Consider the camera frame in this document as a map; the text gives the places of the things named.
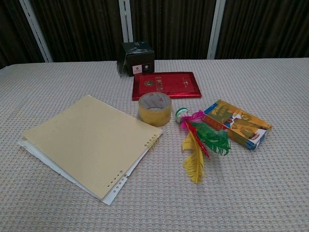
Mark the small orange toy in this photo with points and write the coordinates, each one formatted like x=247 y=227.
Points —
x=194 y=142

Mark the clear packing tape roll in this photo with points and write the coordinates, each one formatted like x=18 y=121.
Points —
x=154 y=119

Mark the red certificate booklet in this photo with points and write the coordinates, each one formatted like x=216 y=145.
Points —
x=178 y=85

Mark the black cube carton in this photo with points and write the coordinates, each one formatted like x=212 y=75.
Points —
x=141 y=52

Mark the beige loose-leaf paper pad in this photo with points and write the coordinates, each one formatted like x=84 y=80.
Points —
x=89 y=140

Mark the black pleated curtain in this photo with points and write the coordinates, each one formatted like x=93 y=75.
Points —
x=173 y=26

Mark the beige woven tablecloth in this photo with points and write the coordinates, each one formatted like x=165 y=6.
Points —
x=241 y=193

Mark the white loose-leaf paper sheets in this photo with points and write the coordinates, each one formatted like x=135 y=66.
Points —
x=26 y=146

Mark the white metal frame post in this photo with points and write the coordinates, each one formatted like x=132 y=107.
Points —
x=36 y=31
x=217 y=29
x=126 y=21

